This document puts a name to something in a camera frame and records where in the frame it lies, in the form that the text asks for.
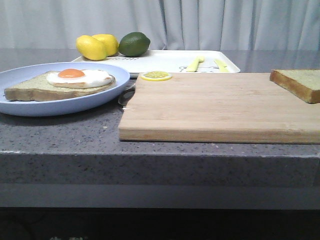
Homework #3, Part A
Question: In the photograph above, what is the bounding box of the fried egg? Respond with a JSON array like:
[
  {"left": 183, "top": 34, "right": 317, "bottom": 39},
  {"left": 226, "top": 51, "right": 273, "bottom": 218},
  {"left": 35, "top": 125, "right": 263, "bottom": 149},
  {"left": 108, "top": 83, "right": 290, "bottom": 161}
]
[{"left": 46, "top": 68, "right": 115, "bottom": 89}]

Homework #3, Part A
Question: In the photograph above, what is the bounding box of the bread slice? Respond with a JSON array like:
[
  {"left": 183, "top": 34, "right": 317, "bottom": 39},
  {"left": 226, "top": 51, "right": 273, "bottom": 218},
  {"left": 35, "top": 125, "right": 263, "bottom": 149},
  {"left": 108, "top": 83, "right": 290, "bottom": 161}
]
[
  {"left": 269, "top": 69, "right": 320, "bottom": 104},
  {"left": 4, "top": 71, "right": 116, "bottom": 102}
]

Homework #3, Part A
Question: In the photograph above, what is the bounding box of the light blue plate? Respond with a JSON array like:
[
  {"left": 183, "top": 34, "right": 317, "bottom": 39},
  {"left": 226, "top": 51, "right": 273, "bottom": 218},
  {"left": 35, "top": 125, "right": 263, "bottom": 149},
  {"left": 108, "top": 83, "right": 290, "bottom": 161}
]
[{"left": 0, "top": 62, "right": 130, "bottom": 117}]

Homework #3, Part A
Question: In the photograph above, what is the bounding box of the white tray with bear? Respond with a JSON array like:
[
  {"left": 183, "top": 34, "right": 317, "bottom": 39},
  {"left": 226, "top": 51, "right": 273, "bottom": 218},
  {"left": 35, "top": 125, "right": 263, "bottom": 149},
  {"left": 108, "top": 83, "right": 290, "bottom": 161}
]
[{"left": 70, "top": 49, "right": 241, "bottom": 75}]

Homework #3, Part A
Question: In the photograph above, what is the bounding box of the lemon slice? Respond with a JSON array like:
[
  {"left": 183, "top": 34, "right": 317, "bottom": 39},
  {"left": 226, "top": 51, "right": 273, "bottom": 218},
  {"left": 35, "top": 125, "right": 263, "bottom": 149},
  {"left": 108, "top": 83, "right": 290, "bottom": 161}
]
[{"left": 140, "top": 71, "right": 172, "bottom": 82}]

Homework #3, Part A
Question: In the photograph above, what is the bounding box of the yellow plastic fork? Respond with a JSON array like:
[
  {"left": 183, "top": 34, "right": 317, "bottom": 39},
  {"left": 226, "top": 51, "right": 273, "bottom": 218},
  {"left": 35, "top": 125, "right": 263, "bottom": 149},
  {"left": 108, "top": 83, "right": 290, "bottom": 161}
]
[{"left": 185, "top": 56, "right": 205, "bottom": 73}]

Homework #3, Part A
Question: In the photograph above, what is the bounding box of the wooden cutting board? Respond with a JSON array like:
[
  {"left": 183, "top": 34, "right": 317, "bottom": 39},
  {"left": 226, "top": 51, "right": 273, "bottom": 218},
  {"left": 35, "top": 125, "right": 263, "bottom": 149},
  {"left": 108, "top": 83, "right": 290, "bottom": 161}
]
[{"left": 118, "top": 73, "right": 320, "bottom": 144}]

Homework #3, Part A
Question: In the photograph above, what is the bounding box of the green lime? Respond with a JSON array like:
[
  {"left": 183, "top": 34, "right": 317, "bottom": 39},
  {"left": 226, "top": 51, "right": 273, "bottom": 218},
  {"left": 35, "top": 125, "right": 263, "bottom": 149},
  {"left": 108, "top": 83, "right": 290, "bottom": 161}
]
[{"left": 118, "top": 32, "right": 151, "bottom": 57}]

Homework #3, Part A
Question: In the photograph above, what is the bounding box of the yellow plastic knife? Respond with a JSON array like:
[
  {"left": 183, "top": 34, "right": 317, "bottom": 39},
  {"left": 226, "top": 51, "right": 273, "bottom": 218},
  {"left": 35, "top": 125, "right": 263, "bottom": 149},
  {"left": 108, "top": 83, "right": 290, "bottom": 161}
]
[{"left": 214, "top": 59, "right": 229, "bottom": 73}]

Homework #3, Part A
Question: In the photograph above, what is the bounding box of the rear yellow lemon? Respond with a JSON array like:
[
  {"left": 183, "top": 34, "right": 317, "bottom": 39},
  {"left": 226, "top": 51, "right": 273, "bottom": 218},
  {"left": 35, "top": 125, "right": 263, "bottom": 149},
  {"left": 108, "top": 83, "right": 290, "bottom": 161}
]
[{"left": 92, "top": 34, "right": 119, "bottom": 57}]

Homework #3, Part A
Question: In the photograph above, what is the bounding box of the yellow lemon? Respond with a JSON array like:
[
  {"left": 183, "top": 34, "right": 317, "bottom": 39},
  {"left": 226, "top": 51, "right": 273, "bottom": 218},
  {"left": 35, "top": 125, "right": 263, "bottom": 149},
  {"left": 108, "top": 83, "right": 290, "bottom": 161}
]
[
  {"left": 92, "top": 34, "right": 119, "bottom": 57},
  {"left": 75, "top": 35, "right": 108, "bottom": 61}
]

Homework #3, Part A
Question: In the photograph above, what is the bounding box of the front yellow lemon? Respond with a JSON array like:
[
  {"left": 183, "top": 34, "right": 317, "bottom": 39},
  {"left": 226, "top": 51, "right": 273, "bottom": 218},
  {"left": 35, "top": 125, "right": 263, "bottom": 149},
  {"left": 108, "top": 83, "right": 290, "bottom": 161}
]
[{"left": 75, "top": 35, "right": 108, "bottom": 61}]

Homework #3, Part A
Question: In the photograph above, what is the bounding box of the white curtain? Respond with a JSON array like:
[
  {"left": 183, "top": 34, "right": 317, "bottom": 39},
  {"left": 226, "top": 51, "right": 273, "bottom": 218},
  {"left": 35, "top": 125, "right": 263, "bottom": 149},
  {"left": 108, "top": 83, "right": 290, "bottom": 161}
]
[{"left": 0, "top": 0, "right": 320, "bottom": 51}]

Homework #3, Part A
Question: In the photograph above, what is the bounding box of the metal cutting board handle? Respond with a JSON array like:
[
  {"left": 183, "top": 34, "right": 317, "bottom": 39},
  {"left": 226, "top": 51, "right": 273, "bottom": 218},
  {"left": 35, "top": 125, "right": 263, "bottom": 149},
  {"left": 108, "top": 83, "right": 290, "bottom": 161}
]
[{"left": 118, "top": 83, "right": 136, "bottom": 110}]

